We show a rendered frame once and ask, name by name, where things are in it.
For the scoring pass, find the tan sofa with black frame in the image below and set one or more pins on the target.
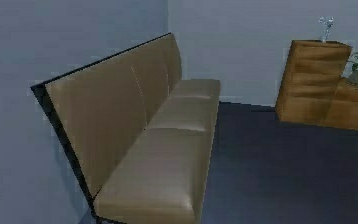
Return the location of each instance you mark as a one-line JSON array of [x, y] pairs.
[[160, 140]]

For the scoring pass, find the clear glass vase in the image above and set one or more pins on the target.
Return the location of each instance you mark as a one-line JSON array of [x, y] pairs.
[[326, 28]]

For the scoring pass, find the tall wooden chest of drawers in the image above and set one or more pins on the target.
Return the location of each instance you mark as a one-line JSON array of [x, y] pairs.
[[312, 80]]

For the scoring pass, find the low wooden cabinet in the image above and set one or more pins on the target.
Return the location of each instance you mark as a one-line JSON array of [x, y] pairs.
[[350, 108]]

